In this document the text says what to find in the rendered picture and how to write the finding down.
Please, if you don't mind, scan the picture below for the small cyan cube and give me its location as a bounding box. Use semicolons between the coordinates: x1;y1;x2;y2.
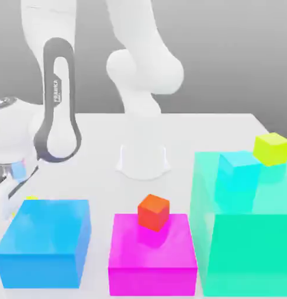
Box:
215;150;263;199

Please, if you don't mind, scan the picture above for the large blue box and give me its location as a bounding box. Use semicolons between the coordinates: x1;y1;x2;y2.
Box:
0;199;92;290

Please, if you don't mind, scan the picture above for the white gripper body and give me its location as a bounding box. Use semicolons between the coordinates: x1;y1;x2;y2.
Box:
0;165;40;222

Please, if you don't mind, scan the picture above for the large teal box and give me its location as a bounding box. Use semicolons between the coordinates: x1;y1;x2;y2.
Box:
189;150;287;298

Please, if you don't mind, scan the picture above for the small lime cube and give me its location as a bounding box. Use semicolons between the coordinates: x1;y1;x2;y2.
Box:
253;132;287;167

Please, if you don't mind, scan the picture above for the large magenta box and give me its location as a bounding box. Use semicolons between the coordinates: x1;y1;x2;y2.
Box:
108;213;198;297

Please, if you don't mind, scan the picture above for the small orange cube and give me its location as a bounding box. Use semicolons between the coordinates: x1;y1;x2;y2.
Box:
137;193;170;233

